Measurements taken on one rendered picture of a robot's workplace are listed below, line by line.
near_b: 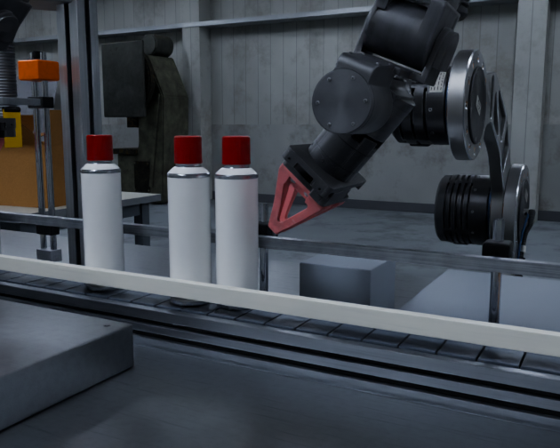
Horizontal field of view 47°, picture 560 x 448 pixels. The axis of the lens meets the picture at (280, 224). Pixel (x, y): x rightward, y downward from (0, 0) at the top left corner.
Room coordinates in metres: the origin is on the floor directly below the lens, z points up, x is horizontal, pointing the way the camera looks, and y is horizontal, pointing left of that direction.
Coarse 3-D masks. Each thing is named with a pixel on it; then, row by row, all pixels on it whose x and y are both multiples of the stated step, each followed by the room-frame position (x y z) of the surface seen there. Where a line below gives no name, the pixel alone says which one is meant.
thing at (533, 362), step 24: (48, 288) 0.84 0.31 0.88; (72, 288) 0.84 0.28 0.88; (192, 312) 0.73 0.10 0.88; (216, 312) 0.73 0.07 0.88; (240, 312) 0.73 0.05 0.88; (264, 312) 0.73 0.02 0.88; (336, 336) 0.64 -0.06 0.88; (360, 336) 0.64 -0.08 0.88; (384, 336) 0.64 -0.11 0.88; (408, 336) 0.65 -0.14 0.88; (480, 360) 0.58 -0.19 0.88; (504, 360) 0.57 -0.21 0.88; (528, 360) 0.57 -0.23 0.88; (552, 360) 0.57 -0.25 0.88
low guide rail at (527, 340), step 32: (0, 256) 0.88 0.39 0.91; (128, 288) 0.77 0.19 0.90; (160, 288) 0.75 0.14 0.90; (192, 288) 0.73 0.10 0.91; (224, 288) 0.71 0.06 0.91; (352, 320) 0.63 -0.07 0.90; (384, 320) 0.62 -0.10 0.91; (416, 320) 0.60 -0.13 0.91; (448, 320) 0.59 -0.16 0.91; (544, 352) 0.55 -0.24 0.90
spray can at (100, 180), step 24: (96, 144) 0.83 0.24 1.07; (96, 168) 0.82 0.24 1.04; (96, 192) 0.82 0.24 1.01; (120, 192) 0.84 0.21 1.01; (96, 216) 0.82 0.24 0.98; (120, 216) 0.84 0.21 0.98; (96, 240) 0.82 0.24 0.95; (120, 240) 0.84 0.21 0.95; (96, 264) 0.82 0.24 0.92; (120, 264) 0.84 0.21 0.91; (96, 288) 0.82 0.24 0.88
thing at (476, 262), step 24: (0, 216) 1.00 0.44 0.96; (24, 216) 0.97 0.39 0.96; (48, 216) 0.95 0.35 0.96; (264, 240) 0.77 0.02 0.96; (288, 240) 0.76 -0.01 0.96; (312, 240) 0.75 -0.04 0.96; (432, 264) 0.67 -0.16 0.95; (456, 264) 0.66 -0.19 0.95; (480, 264) 0.65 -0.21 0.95; (504, 264) 0.64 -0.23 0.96; (528, 264) 0.63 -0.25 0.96; (552, 264) 0.62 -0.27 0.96
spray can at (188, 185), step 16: (176, 144) 0.77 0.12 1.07; (192, 144) 0.76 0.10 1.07; (176, 160) 0.77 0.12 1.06; (192, 160) 0.76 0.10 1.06; (176, 176) 0.75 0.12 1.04; (192, 176) 0.75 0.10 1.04; (208, 176) 0.77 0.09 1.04; (176, 192) 0.75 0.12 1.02; (192, 192) 0.75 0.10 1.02; (208, 192) 0.77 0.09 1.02; (176, 208) 0.75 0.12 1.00; (192, 208) 0.75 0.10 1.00; (208, 208) 0.77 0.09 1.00; (176, 224) 0.75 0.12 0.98; (192, 224) 0.75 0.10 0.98; (208, 224) 0.77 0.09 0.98; (176, 240) 0.75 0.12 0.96; (192, 240) 0.75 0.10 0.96; (208, 240) 0.77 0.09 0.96; (176, 256) 0.75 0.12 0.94; (192, 256) 0.75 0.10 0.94; (208, 256) 0.77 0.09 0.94; (176, 272) 0.76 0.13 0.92; (192, 272) 0.75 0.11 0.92; (208, 272) 0.77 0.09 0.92; (176, 304) 0.76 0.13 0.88; (192, 304) 0.75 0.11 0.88
